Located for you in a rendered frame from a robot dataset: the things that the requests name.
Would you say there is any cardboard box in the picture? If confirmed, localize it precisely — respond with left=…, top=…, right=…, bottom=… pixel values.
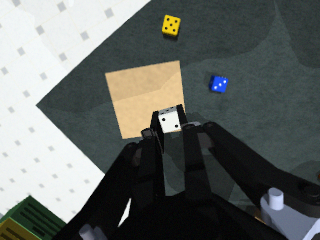
left=253, top=209, right=267, bottom=225

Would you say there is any yellow die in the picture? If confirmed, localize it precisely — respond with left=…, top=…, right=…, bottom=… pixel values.
left=162, top=15, right=180, bottom=36

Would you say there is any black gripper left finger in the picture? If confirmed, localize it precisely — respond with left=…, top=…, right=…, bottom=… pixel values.
left=51, top=111, right=166, bottom=240

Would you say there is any tan square mat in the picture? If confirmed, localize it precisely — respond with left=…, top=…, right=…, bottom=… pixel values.
left=105, top=61, right=185, bottom=139

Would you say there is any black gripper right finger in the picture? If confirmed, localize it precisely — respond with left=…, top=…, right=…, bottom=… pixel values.
left=176, top=104, right=320, bottom=240

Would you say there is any blue die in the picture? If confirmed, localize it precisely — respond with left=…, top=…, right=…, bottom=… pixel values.
left=209, top=75, right=228, bottom=92

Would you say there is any white die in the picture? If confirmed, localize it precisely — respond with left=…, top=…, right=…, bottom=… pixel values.
left=158, top=106, right=181, bottom=133

